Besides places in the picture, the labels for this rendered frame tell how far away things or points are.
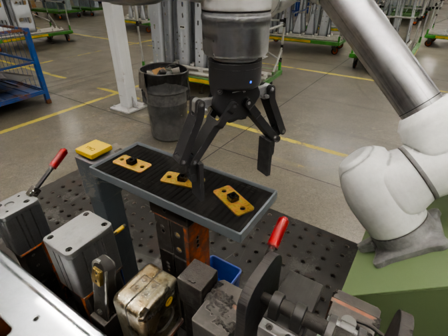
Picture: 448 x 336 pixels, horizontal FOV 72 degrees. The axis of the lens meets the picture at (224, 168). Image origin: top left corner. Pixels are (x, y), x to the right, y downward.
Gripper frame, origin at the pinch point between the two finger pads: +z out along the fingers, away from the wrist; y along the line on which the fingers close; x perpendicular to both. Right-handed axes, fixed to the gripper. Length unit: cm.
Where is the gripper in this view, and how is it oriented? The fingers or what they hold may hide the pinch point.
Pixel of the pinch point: (233, 178)
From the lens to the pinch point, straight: 53.6
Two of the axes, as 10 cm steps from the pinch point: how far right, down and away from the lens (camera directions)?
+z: 0.0, 8.5, 5.3
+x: 5.4, 4.5, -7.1
